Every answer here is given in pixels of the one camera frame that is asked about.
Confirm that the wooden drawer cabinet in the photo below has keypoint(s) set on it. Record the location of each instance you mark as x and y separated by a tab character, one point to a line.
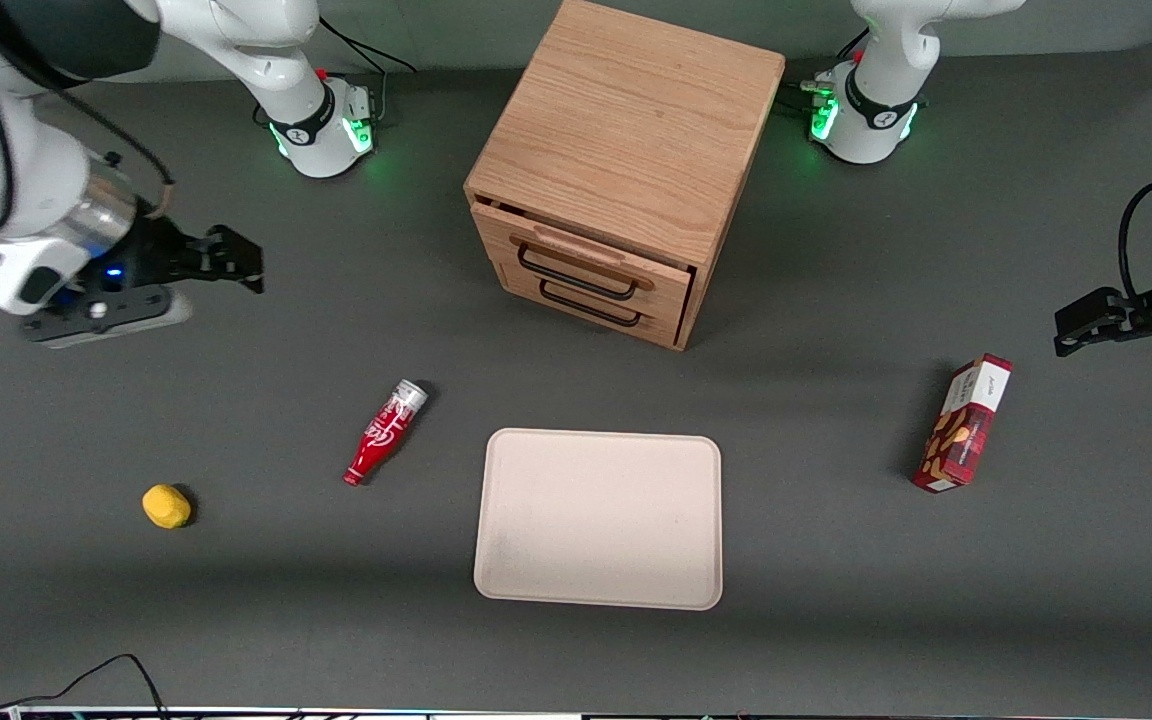
636	120

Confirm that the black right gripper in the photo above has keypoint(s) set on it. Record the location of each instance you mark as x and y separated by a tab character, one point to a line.
158	253

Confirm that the red plastic bottle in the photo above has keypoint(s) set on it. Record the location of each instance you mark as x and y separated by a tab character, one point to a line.
381	435

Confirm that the red cookie box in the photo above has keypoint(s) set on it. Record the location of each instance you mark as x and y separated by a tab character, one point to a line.
964	425

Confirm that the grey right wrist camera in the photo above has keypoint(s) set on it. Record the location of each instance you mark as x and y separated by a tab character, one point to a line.
116	315

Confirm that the yellow lemon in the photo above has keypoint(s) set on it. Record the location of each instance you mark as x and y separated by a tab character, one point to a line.
166	506

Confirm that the beige plastic tray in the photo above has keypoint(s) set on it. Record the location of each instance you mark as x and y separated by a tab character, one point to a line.
601	520

